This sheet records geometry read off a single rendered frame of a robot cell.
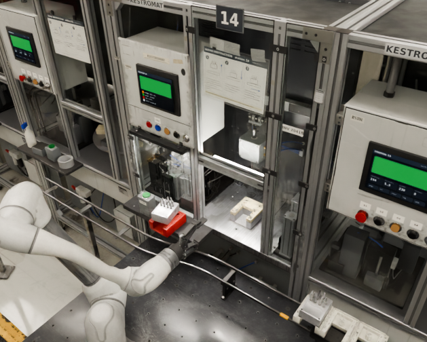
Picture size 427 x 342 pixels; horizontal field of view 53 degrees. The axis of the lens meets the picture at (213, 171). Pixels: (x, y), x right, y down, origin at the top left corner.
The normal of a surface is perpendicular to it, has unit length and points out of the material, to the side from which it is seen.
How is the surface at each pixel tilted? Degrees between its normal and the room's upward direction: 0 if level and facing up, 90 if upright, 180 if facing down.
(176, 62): 91
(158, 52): 90
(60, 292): 0
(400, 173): 90
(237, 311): 0
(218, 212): 0
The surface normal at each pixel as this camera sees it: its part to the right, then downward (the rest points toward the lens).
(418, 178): -0.60, 0.47
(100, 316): -0.01, -0.76
